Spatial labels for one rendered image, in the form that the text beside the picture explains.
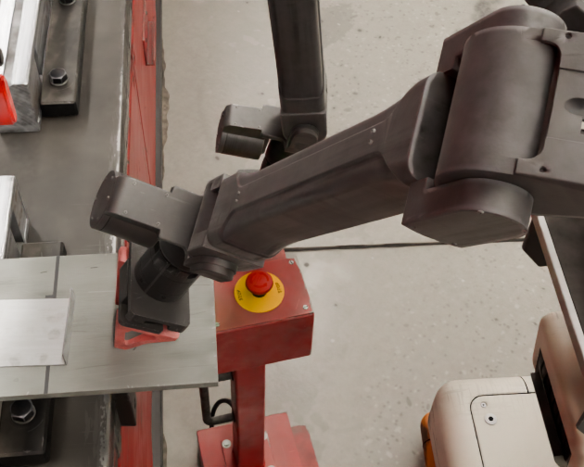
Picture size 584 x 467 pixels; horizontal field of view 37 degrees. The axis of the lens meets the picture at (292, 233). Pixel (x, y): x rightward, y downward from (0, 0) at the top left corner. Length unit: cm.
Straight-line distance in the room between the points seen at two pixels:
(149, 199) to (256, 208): 17
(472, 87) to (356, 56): 243
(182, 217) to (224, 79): 197
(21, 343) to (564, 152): 70
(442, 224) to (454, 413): 134
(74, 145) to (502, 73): 99
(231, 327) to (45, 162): 37
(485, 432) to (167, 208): 110
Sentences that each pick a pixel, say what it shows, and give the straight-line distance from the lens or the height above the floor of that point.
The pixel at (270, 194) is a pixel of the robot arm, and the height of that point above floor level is 135.
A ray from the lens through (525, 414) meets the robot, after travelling 180.
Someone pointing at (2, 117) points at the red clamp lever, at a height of 117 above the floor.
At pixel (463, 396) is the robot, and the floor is 28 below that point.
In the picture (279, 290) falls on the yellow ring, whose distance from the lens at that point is 126.
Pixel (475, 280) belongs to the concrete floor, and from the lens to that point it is 230.
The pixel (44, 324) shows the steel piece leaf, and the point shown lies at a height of 100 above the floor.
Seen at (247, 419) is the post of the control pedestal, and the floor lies 35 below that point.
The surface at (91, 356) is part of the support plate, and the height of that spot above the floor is 100.
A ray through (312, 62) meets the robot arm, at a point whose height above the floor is 115.
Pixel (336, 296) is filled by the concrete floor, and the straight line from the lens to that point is 221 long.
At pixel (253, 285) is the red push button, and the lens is 123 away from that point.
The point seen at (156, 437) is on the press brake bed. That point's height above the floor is 5.
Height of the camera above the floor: 182
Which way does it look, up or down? 51 degrees down
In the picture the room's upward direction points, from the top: 3 degrees clockwise
